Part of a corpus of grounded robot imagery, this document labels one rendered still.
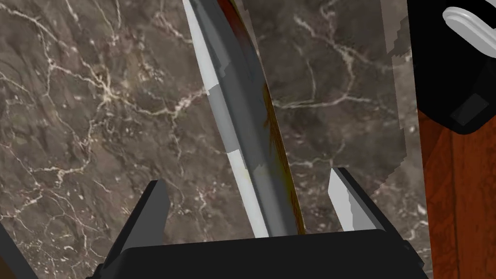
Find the grey lever handle black plate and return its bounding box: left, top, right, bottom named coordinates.
left=406, top=0, right=496, bottom=136

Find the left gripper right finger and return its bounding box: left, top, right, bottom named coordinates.
left=327, top=167, right=388, bottom=233

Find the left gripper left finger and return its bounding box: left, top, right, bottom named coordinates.
left=119, top=180, right=171, bottom=255

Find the grey and brown curved bar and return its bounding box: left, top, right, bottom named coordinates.
left=181, top=0, right=308, bottom=239

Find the brown wooden door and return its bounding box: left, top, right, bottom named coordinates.
left=416, top=108, right=496, bottom=279

